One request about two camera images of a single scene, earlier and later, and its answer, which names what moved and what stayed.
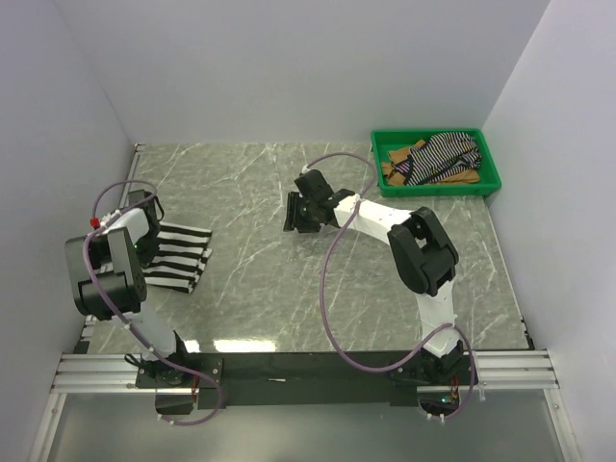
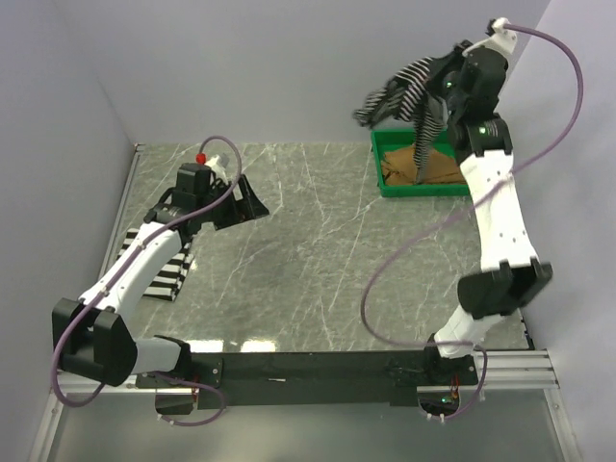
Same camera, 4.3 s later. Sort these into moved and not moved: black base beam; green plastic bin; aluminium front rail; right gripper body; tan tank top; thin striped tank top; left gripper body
Moved: thin striped tank top; left gripper body; right gripper body
Not moved: aluminium front rail; green plastic bin; tan tank top; black base beam
